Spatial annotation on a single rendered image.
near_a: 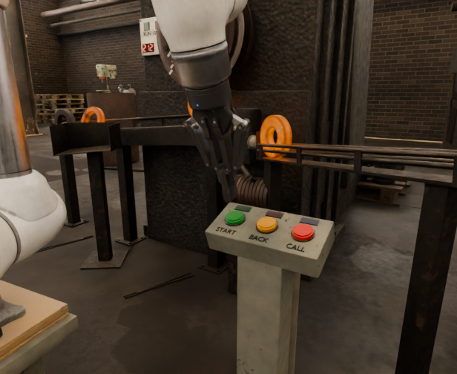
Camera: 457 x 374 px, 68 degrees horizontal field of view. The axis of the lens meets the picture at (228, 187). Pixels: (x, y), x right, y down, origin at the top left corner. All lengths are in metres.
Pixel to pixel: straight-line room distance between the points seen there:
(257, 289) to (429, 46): 6.94
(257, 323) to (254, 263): 0.13
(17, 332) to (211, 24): 0.71
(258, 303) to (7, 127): 0.68
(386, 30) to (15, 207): 7.15
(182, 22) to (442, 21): 7.07
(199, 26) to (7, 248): 0.63
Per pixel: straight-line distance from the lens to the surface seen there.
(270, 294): 0.71
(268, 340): 0.77
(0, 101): 0.93
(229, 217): 0.71
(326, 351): 1.34
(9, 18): 8.54
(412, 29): 7.50
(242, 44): 1.48
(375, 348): 1.40
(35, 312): 0.92
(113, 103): 4.34
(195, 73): 0.54
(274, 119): 1.24
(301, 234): 0.65
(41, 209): 0.95
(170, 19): 0.53
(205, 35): 0.53
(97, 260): 1.95
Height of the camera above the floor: 0.86
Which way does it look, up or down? 15 degrees down
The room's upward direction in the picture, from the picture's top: straight up
